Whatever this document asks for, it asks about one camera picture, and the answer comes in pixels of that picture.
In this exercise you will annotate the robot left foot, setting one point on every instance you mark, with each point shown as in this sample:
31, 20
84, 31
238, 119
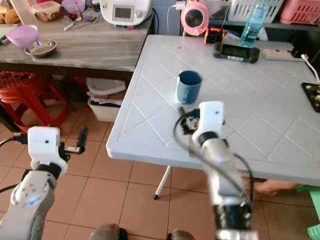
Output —
105, 232

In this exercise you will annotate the black tray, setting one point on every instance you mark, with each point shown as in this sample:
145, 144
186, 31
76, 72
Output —
312, 96

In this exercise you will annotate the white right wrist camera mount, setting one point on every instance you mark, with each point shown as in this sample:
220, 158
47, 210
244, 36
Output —
211, 117

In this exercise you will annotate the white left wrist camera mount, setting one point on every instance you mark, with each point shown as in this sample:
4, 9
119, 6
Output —
45, 142

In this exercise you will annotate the person's bare foot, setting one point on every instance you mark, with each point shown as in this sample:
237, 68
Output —
277, 187

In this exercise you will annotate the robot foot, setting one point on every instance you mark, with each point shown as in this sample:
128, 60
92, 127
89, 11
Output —
181, 235
105, 232

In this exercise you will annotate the stainless steel dish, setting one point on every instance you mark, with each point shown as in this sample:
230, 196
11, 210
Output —
41, 48

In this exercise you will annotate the purple plastic cup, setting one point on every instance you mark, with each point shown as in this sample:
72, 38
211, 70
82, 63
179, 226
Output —
73, 6

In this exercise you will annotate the green plastic stool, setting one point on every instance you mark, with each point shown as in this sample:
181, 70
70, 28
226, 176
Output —
311, 194

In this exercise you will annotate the white storage box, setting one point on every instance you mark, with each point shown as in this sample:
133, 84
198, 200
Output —
105, 111

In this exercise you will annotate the white power strip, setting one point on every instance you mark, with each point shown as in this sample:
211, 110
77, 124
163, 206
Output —
282, 54

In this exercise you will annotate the white plastic folding table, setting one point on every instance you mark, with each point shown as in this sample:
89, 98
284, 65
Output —
245, 85

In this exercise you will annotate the grey wood-look table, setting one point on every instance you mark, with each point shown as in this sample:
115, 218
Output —
95, 50

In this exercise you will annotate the pink round fan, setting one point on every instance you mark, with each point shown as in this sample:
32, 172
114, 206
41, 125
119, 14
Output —
195, 19

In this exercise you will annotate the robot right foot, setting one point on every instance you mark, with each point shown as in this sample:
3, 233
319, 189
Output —
181, 235

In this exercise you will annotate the orange and black device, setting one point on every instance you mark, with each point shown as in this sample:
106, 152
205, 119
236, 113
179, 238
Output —
214, 36

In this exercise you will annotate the black handheld device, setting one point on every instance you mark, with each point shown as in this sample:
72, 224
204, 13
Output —
236, 52

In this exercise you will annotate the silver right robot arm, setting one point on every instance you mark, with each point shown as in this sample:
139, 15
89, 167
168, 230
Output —
222, 170

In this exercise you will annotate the brown bread bun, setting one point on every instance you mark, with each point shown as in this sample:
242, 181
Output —
11, 16

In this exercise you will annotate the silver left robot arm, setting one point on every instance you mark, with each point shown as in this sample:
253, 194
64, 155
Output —
32, 197

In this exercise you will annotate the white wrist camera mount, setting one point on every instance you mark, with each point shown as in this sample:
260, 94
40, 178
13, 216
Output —
211, 117
45, 142

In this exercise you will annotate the white kitchen appliance with display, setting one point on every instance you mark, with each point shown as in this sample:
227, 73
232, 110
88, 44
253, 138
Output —
125, 12

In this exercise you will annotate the blue cup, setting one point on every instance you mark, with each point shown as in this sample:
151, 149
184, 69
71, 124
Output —
188, 89

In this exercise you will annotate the clear food container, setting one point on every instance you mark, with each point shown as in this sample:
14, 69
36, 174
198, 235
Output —
47, 11

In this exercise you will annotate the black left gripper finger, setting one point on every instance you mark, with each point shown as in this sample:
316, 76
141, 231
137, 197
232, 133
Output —
82, 137

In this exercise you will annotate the white charger plug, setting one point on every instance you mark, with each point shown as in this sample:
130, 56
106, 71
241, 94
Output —
180, 6

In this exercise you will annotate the white plastic basin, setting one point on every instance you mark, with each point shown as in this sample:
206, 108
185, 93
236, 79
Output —
105, 86

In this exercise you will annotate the purple plastic bowl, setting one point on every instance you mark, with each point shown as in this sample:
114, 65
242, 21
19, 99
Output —
21, 35

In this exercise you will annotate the metal kitchen utensil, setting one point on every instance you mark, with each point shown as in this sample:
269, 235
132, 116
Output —
75, 25

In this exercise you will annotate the red plastic stool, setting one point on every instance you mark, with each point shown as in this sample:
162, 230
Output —
25, 89

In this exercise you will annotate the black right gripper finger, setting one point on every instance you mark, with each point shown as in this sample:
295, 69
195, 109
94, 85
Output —
181, 112

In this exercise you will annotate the clear blue water bottle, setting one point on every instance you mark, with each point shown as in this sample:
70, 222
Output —
254, 27

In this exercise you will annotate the pink plastic basket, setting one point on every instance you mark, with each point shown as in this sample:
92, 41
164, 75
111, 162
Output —
300, 12

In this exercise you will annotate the white plastic basket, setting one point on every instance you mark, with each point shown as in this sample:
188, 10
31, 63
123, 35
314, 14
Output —
255, 10

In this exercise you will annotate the pale green cutting board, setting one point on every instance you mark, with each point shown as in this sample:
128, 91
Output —
4, 31

